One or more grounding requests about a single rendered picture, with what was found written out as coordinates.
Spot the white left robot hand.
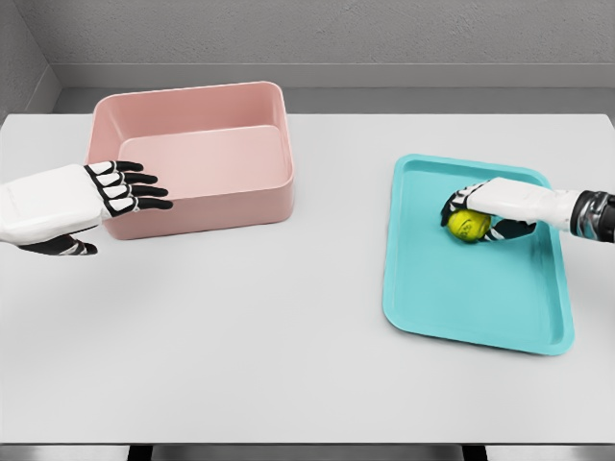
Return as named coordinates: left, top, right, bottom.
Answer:
left=0, top=159, right=174, bottom=256

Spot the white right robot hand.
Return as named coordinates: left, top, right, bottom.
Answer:
left=439, top=177, right=558, bottom=244

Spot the yellow tennis ball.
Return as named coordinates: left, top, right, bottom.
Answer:
left=447, top=209, right=492, bottom=243

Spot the blue rectangular tray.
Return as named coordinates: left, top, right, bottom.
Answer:
left=381, top=153, right=576, bottom=357

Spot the pink rectangular basket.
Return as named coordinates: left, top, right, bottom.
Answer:
left=84, top=80, right=295, bottom=241

